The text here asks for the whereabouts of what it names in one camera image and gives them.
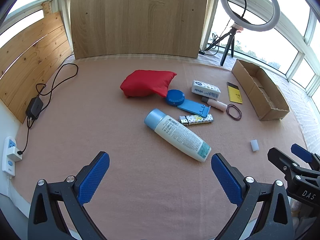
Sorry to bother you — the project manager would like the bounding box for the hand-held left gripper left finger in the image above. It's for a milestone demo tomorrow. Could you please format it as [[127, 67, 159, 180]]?
[[27, 151, 110, 240]]

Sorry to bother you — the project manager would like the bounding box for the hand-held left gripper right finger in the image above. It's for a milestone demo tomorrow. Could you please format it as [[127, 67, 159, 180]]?
[[211, 152, 294, 240]]

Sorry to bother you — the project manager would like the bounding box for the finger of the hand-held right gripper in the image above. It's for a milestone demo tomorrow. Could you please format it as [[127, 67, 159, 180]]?
[[291, 143, 320, 171], [267, 147, 302, 178]]

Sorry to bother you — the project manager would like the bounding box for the cardboard box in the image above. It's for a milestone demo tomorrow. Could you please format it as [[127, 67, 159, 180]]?
[[231, 59, 290, 121]]

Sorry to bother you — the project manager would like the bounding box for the large blue-capped lotion bottle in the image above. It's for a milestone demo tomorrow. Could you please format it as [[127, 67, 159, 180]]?
[[144, 108, 212, 162]]

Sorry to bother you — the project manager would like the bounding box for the small grey-capped bottle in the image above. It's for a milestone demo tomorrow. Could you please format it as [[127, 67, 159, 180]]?
[[201, 96, 228, 112]]

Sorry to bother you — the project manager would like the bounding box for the yellow and black card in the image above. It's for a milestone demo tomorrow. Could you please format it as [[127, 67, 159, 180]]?
[[226, 81, 243, 104]]

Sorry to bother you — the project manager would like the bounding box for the blue phone stand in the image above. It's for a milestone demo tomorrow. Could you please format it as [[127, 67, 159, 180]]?
[[177, 99, 212, 118]]

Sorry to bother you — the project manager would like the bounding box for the white tissue pack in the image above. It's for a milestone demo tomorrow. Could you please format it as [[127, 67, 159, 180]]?
[[191, 80, 222, 100]]

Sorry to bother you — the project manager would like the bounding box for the red fabric pouch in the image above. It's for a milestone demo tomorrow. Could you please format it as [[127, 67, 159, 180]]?
[[120, 70, 177, 98]]

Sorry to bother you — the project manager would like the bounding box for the pale checkered blanket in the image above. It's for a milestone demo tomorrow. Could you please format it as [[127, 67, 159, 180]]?
[[72, 52, 320, 153]]

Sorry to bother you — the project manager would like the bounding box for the pink felt mat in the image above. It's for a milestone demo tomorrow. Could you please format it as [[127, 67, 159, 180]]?
[[15, 55, 310, 233]]

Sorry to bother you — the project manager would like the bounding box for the patterned lighter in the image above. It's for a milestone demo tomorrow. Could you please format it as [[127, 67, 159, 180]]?
[[179, 114, 214, 125]]

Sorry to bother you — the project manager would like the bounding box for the brown rubber band loop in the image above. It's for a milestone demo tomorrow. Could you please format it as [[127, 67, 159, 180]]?
[[226, 104, 242, 120]]

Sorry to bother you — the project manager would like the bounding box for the white plug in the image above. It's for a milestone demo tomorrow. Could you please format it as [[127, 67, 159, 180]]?
[[7, 148, 23, 162]]

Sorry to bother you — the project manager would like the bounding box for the black power adapter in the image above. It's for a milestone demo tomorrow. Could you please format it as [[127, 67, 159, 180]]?
[[25, 97, 43, 120]]

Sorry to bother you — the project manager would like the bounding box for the light wooden board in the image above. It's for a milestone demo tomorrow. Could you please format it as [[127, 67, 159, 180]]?
[[70, 0, 209, 60]]

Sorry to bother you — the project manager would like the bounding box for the black adapter cable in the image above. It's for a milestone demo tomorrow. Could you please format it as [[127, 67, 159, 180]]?
[[21, 63, 78, 153]]

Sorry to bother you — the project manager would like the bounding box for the white wall power strip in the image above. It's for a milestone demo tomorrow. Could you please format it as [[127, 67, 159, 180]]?
[[2, 136, 17, 178]]

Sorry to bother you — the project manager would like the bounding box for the white window frame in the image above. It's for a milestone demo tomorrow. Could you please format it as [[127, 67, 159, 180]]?
[[200, 0, 320, 98], [0, 0, 74, 53]]

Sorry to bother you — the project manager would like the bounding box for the pine wood wall panel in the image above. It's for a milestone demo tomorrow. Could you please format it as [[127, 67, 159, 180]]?
[[0, 2, 75, 123]]

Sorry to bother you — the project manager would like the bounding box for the black ring light cable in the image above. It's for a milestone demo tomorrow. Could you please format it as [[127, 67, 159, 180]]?
[[205, 19, 232, 55]]

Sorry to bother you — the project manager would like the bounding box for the white ring light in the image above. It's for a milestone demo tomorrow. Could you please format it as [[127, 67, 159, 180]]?
[[220, 0, 281, 32]]

